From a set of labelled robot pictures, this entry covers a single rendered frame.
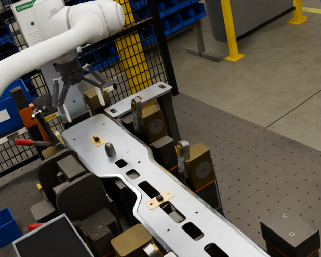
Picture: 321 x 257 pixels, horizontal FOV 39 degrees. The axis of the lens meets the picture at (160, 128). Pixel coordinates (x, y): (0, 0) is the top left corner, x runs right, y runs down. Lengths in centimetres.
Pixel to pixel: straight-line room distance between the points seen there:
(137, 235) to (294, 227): 38
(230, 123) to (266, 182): 47
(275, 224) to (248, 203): 56
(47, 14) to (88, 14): 15
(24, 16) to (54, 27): 61
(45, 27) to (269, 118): 227
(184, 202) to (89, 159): 45
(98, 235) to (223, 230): 32
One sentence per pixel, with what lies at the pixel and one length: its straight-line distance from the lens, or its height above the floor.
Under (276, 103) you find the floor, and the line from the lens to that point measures 362.
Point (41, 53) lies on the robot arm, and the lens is 128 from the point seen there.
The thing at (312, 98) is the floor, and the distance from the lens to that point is 364.
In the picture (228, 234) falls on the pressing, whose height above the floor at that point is 100.
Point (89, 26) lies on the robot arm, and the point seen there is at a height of 147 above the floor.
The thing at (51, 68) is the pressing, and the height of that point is 123.
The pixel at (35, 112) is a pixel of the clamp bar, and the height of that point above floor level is 121.
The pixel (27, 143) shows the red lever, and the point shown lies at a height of 113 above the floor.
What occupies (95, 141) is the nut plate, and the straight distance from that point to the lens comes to 172.
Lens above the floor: 186
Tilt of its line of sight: 31 degrees down
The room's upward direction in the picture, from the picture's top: 16 degrees counter-clockwise
